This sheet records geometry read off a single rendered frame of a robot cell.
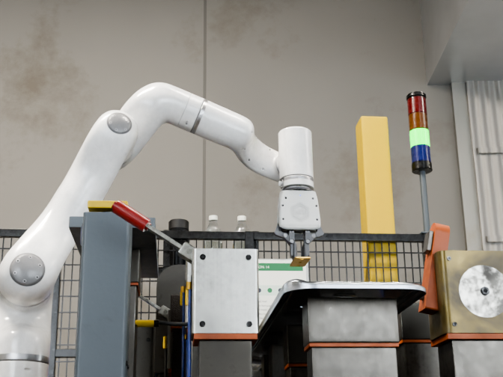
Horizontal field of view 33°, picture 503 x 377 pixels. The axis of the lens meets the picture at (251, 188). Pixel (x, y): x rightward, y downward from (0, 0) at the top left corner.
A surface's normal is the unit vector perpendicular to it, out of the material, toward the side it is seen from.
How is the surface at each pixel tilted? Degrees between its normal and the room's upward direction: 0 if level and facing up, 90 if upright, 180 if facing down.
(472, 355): 90
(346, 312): 90
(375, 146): 90
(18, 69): 90
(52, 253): 71
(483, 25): 180
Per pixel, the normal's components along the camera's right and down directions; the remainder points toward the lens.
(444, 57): 0.01, 0.95
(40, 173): 0.01, -0.32
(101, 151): -0.08, 0.25
